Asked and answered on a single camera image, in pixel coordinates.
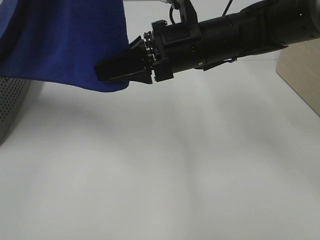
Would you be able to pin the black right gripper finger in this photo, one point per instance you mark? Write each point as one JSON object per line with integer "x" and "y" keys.
{"x": 132, "y": 65}
{"x": 138, "y": 43}

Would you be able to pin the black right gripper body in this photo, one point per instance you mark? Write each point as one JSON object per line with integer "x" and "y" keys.
{"x": 176, "y": 48}

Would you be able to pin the blue towel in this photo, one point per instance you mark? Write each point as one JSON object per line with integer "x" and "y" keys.
{"x": 61, "y": 41}

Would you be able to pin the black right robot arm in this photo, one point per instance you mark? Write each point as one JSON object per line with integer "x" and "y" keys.
{"x": 263, "y": 27}

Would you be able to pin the grey perforated plastic basket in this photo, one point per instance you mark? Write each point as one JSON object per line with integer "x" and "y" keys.
{"x": 13, "y": 92}

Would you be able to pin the beige storage box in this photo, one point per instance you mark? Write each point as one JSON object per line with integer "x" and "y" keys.
{"x": 299, "y": 66}

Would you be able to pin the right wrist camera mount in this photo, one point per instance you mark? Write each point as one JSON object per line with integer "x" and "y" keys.
{"x": 188, "y": 14}

